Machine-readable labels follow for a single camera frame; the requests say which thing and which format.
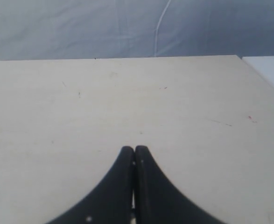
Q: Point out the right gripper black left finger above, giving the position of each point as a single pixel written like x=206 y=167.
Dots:
x=110 y=202

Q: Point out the grey-blue backdrop cloth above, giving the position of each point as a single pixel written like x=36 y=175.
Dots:
x=69 y=29

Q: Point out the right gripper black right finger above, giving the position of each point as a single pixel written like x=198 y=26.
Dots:
x=158 y=201

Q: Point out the white surface beside table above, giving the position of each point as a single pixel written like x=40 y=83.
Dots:
x=264 y=65

